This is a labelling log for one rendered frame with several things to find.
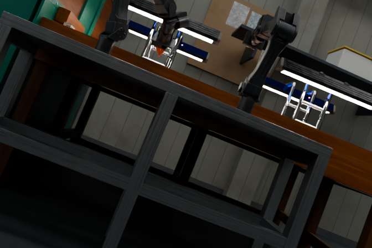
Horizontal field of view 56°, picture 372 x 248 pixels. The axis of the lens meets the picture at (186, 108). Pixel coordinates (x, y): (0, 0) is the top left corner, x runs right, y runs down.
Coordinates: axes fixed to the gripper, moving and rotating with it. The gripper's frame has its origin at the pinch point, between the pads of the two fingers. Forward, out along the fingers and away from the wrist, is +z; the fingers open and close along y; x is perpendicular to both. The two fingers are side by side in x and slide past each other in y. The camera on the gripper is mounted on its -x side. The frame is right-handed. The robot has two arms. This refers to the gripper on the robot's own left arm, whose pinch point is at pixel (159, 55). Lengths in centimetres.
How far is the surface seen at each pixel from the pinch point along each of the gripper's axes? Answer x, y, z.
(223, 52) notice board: -215, -40, 134
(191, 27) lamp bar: -30.8, -7.9, -0.8
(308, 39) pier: -248, -126, 95
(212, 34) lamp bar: -32.4, -19.4, -0.9
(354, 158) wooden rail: 14, -100, 2
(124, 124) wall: -121, 34, 210
